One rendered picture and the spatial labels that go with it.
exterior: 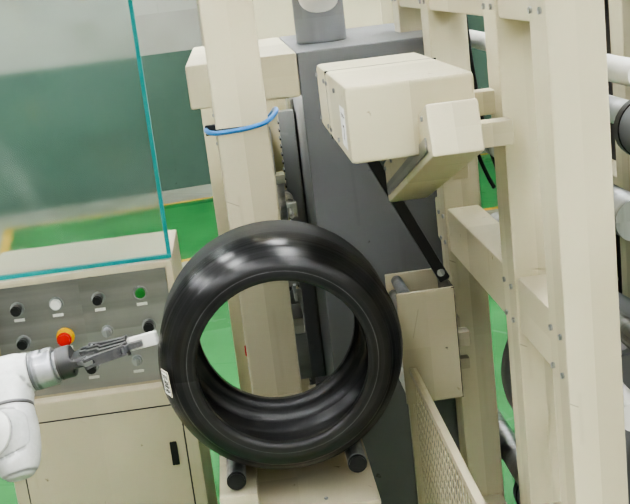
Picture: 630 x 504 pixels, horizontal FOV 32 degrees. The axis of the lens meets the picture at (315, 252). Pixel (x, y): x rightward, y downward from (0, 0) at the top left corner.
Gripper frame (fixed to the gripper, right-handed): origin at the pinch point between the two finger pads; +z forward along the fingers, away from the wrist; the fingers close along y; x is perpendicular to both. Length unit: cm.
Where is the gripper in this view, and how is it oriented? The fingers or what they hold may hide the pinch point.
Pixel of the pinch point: (143, 340)
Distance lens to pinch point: 254.0
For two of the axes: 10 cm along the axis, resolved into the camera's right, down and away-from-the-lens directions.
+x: 2.5, 9.3, 2.5
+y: -0.9, -2.3, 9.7
